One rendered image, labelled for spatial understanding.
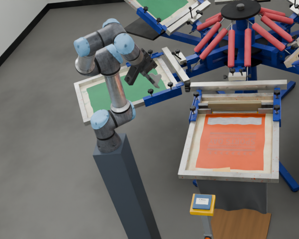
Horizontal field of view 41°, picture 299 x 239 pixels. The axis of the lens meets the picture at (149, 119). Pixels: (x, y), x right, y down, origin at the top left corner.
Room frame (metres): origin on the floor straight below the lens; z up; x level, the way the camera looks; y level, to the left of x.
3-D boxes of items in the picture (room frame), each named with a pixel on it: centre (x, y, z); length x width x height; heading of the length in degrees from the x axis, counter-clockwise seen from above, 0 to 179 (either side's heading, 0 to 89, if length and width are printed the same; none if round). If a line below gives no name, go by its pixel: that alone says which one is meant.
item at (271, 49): (2.88, -0.92, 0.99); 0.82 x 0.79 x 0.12; 156
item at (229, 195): (1.64, -0.38, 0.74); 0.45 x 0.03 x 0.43; 66
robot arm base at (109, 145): (1.87, 0.28, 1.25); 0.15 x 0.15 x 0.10
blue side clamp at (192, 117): (2.24, -0.34, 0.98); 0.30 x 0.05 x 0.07; 156
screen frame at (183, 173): (1.91, -0.50, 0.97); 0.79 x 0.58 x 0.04; 156
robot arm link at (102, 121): (1.87, 0.27, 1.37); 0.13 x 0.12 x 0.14; 108
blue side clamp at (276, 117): (2.02, -0.85, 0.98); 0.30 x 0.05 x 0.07; 156
